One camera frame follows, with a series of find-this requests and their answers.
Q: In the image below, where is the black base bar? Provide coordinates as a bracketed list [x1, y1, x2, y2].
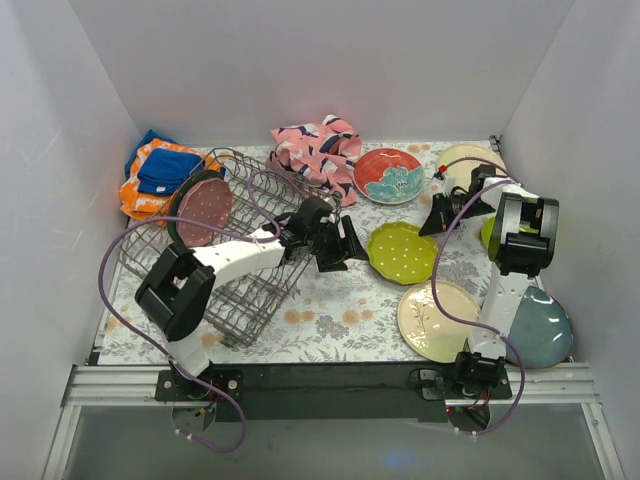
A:
[144, 360, 514, 424]

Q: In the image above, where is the orange and blue cloth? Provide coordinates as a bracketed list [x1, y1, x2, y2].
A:
[119, 130, 225, 221]

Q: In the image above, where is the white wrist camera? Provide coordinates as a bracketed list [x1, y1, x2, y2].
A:
[431, 165, 456, 196]
[320, 212, 341, 225]

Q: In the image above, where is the grey wire dish rack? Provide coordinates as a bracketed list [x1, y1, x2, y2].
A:
[118, 148, 341, 346]

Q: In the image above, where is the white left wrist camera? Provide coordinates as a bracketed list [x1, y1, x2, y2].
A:
[320, 212, 341, 225]

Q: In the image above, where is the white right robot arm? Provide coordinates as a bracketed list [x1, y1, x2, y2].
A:
[419, 160, 559, 398]

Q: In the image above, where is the red plate with teal flower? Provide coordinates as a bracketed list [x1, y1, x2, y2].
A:
[353, 148, 425, 205]

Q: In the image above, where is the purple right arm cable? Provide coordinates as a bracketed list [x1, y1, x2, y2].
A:
[430, 157, 527, 439]

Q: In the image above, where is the lime green plate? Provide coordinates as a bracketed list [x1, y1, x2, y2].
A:
[480, 216, 496, 249]

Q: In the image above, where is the olive green dotted plate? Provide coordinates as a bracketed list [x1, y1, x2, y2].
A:
[366, 221, 439, 285]

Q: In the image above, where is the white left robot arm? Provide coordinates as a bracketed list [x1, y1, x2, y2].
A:
[135, 196, 369, 400]

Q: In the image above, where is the cream and green plate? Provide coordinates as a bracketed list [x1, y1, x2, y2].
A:
[397, 280, 480, 363]

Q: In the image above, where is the pink dotted plate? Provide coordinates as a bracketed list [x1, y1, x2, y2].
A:
[177, 179, 233, 247]

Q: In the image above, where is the aluminium rail frame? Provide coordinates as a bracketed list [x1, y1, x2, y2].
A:
[42, 363, 624, 479]

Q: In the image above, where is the pink patterned cloth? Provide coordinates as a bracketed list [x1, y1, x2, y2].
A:
[267, 115, 362, 207]

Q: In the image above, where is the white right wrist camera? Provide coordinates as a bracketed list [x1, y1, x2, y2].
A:
[431, 165, 456, 196]

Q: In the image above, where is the dark teal plate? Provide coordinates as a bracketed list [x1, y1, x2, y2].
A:
[167, 170, 224, 243]

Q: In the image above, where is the grey blue plate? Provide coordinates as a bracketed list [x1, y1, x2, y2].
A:
[506, 286, 574, 369]

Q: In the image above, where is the floral tablecloth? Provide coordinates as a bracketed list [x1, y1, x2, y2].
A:
[96, 141, 498, 366]

